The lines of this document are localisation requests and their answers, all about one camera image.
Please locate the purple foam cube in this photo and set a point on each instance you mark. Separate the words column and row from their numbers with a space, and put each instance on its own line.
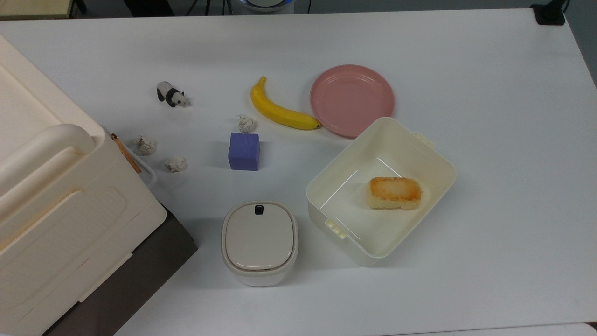
column 244, row 151

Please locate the pink round plate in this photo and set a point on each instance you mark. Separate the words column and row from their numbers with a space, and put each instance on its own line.
column 350, row 99

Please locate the cream open plastic bin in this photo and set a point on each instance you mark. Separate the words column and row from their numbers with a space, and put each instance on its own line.
column 345, row 205

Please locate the yellow banana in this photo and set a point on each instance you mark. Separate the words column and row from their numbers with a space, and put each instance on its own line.
column 275, row 113

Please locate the crumpled white paper ball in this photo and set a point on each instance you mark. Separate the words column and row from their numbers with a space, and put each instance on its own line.
column 176, row 164
column 246, row 124
column 146, row 145

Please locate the small beige lidded trash can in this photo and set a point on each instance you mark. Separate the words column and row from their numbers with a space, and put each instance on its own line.
column 259, row 240

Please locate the toasted bread piece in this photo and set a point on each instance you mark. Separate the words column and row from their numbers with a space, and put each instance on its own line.
column 394, row 192

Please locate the small panda figurine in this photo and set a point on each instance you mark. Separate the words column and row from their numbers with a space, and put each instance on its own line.
column 170, row 94

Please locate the orange tag strip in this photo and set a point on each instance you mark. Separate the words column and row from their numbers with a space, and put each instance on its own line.
column 126, row 153

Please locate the large cream storage box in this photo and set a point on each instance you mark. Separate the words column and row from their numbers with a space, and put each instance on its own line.
column 60, row 210

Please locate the black table clamp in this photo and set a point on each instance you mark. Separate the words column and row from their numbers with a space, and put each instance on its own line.
column 549, row 15

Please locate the yellowish wooden desk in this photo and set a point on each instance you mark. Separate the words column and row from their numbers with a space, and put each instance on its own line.
column 32, row 7

